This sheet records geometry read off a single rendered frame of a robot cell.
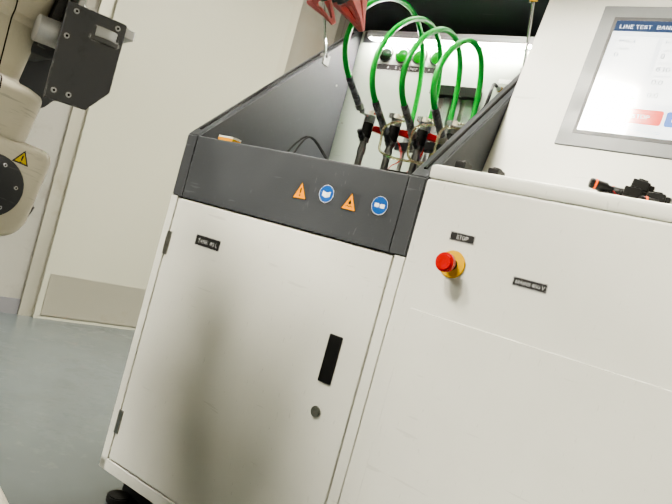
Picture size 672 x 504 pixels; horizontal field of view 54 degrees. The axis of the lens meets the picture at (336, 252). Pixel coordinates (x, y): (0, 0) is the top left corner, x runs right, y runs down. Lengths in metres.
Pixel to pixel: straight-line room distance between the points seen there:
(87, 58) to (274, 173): 0.51
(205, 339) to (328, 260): 0.38
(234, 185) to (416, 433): 0.72
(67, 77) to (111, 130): 2.52
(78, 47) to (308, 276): 0.62
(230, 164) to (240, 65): 2.46
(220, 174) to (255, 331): 0.40
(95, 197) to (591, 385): 2.98
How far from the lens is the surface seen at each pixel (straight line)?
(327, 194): 1.42
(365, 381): 1.32
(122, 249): 3.81
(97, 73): 1.22
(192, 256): 1.65
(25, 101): 1.21
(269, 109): 1.89
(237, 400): 1.52
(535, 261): 1.20
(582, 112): 1.53
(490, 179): 1.25
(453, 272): 1.24
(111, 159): 3.73
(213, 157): 1.67
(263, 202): 1.52
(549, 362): 1.18
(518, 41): 1.92
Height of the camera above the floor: 0.78
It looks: 1 degrees down
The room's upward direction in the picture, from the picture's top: 15 degrees clockwise
